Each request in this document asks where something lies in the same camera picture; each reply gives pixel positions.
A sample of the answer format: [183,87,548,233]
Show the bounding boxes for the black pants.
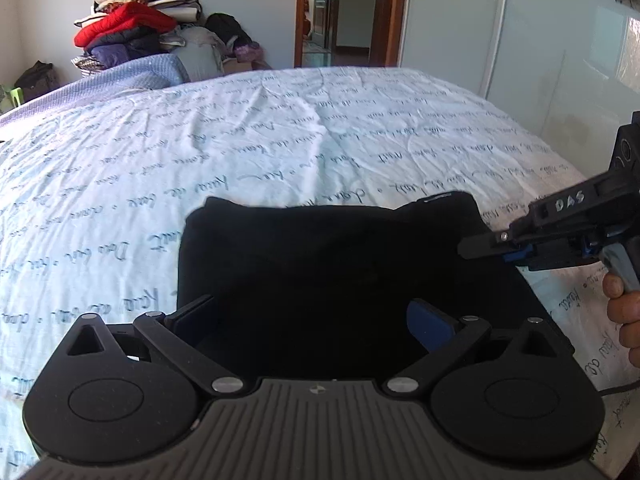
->
[170,192,547,380]

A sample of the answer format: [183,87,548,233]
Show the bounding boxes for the person's right hand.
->
[602,273,640,366]

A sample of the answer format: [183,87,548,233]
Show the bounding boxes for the frosted glass wardrobe door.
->
[400,0,639,176]

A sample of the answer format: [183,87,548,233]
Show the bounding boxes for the white quilt with blue script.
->
[1,68,639,479]

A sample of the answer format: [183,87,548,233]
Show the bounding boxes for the blue striped bed sheet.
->
[1,54,191,124]

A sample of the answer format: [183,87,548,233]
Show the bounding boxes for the dark bag on floor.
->
[14,61,60,102]

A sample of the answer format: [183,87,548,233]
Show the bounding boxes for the grey bundled garment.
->
[172,26,224,82]

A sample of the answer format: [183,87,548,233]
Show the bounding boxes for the red jacket on pile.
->
[74,2,177,48]

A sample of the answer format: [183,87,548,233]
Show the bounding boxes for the pile of assorted clothes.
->
[72,0,269,81]

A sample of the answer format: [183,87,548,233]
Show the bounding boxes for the brown wooden door frame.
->
[294,0,408,67]

